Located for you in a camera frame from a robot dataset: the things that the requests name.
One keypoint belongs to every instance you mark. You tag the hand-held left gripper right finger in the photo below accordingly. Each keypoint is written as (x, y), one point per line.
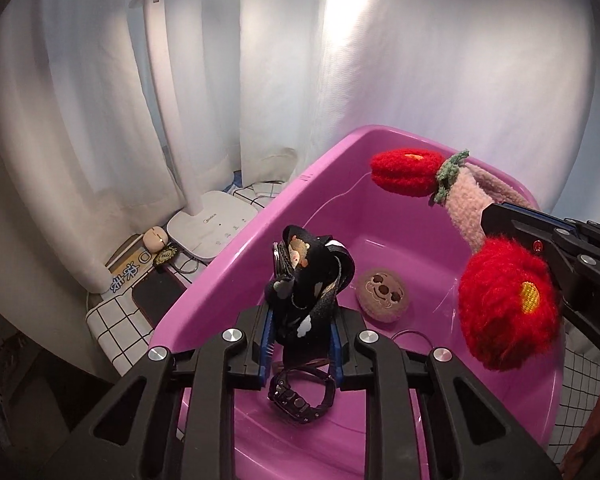
(336, 345)

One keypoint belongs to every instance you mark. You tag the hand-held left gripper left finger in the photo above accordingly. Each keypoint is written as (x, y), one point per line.
(266, 342)

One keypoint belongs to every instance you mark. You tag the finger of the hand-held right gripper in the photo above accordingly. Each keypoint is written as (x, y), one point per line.
(587, 227)
(520, 230)

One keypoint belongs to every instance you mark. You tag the black patterned hair scrunchie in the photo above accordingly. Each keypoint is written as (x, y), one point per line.
(310, 290)

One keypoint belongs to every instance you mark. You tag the black studded wrist watch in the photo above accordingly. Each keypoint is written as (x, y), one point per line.
(300, 395)

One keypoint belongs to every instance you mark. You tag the beige plush round hair clip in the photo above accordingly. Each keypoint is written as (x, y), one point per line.
(382, 295)

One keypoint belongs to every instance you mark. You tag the pink headband with red flowers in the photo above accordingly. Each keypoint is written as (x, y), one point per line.
(505, 300)

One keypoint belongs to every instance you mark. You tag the silver bangle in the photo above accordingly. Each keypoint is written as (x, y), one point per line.
(414, 334)

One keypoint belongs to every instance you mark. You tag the pink plastic basin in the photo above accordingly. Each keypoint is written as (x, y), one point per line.
(415, 270)

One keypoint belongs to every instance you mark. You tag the person's right forearm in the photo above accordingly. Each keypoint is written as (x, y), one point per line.
(587, 435)

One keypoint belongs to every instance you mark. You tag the black phone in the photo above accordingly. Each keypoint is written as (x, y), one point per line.
(156, 294)

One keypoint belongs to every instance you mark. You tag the black gold charm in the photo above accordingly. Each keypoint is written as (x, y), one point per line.
(166, 256)

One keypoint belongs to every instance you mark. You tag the beige earbuds case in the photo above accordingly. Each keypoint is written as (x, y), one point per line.
(155, 237)

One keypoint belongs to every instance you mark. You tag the yellow white book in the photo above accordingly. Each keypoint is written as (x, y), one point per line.
(125, 267)

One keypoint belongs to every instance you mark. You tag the white desk lamp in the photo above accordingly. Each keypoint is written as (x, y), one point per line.
(180, 150)

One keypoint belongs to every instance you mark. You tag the white curtain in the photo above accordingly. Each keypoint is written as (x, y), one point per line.
(300, 85)

